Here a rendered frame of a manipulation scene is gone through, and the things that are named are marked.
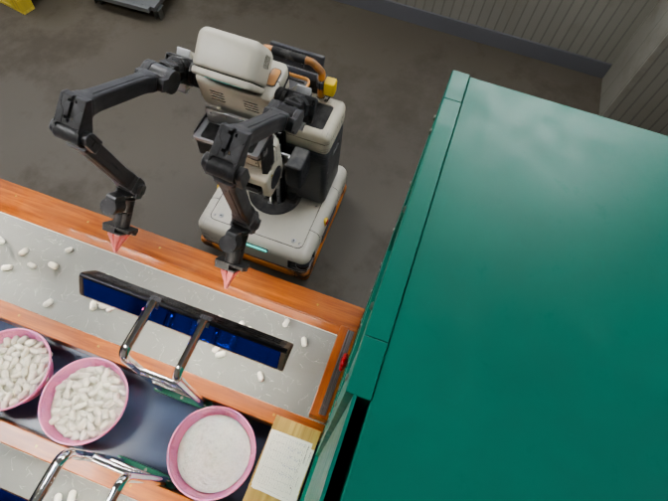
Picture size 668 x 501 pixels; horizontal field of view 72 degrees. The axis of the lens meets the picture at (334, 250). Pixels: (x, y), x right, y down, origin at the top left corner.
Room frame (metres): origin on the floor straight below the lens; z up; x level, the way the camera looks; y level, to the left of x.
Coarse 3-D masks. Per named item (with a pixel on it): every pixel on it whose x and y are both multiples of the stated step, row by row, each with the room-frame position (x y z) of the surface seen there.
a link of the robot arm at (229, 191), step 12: (204, 156) 0.69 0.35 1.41; (204, 168) 0.68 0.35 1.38; (240, 168) 0.67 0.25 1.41; (216, 180) 0.67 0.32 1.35; (240, 180) 0.65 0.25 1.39; (228, 192) 0.67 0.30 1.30; (240, 192) 0.70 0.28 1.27; (228, 204) 0.71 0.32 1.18; (240, 204) 0.69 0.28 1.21; (240, 216) 0.71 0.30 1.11; (252, 216) 0.75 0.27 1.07
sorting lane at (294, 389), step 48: (48, 240) 0.71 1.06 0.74; (0, 288) 0.50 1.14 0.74; (48, 288) 0.52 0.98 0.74; (192, 288) 0.60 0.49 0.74; (96, 336) 0.38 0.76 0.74; (144, 336) 0.40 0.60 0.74; (288, 336) 0.48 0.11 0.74; (336, 336) 0.51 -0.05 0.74; (240, 384) 0.29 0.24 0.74; (288, 384) 0.32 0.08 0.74
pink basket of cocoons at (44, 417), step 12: (84, 360) 0.29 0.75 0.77; (96, 360) 0.30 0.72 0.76; (60, 372) 0.24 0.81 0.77; (72, 372) 0.25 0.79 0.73; (120, 372) 0.27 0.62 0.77; (48, 384) 0.20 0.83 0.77; (48, 396) 0.17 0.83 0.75; (48, 408) 0.14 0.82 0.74; (48, 420) 0.10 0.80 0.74; (48, 432) 0.06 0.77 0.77; (72, 444) 0.04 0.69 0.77
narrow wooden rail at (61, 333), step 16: (0, 304) 0.43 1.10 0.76; (16, 320) 0.39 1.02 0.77; (32, 320) 0.40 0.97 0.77; (48, 320) 0.40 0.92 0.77; (48, 336) 0.35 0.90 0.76; (64, 336) 0.36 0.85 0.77; (80, 336) 0.37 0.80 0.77; (96, 352) 0.32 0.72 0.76; (112, 352) 0.33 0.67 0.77; (128, 368) 0.29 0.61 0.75; (160, 368) 0.30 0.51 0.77; (192, 384) 0.27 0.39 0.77; (208, 384) 0.27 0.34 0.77; (208, 400) 0.23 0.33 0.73; (224, 400) 0.23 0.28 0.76; (240, 400) 0.24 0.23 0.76; (256, 400) 0.25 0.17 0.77; (256, 416) 0.20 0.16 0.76; (272, 416) 0.21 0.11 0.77; (288, 416) 0.21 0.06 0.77
